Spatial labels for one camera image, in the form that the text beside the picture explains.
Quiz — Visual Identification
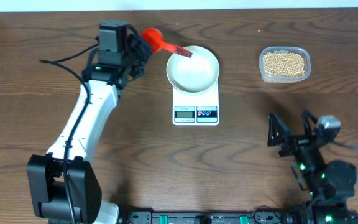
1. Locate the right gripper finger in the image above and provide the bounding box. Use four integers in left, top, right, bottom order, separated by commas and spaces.
301, 110, 318, 136
267, 113, 292, 147

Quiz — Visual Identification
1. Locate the red measuring scoop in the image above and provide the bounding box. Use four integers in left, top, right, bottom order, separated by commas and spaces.
141, 27, 193, 58

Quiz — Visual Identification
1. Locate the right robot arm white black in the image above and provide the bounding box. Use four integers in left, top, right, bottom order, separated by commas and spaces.
267, 110, 358, 224

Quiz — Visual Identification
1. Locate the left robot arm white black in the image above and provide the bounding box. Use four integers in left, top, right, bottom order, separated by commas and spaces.
27, 20, 152, 223

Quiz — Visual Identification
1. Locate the white bowl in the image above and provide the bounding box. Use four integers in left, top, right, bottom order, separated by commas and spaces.
166, 45, 220, 95

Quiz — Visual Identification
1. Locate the white digital kitchen scale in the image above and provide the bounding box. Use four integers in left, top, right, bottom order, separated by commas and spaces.
172, 81, 219, 126

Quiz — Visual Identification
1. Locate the clear plastic container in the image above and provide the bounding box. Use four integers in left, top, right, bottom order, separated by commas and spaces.
259, 46, 311, 83

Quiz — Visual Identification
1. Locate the soybeans pile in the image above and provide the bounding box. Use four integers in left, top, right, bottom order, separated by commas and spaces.
262, 52, 305, 77

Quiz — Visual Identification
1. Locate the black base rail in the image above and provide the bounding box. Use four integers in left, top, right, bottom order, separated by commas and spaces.
118, 210, 358, 224

